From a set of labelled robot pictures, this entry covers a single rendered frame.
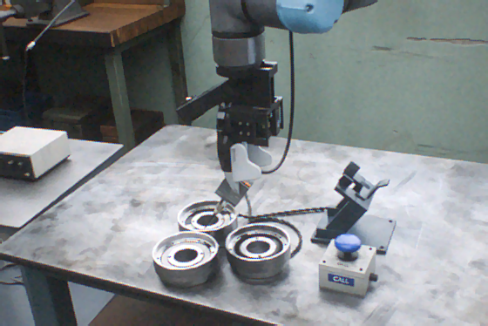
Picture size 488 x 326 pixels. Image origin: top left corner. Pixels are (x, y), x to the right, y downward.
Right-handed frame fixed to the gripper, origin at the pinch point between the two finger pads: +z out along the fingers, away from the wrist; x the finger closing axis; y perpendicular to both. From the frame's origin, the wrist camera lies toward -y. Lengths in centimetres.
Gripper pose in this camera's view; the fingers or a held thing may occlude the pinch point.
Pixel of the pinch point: (236, 182)
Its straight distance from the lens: 96.2
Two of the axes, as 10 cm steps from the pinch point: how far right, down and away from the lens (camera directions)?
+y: 9.2, 1.1, -3.6
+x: 3.8, -4.3, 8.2
